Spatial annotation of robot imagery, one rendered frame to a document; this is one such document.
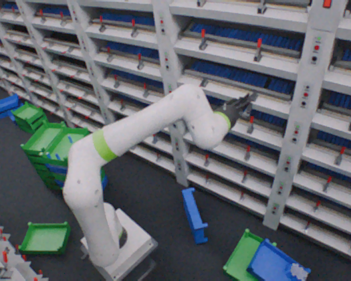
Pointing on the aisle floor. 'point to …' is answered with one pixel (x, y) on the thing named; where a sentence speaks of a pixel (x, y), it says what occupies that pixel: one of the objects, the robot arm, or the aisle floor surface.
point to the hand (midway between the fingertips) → (247, 99)
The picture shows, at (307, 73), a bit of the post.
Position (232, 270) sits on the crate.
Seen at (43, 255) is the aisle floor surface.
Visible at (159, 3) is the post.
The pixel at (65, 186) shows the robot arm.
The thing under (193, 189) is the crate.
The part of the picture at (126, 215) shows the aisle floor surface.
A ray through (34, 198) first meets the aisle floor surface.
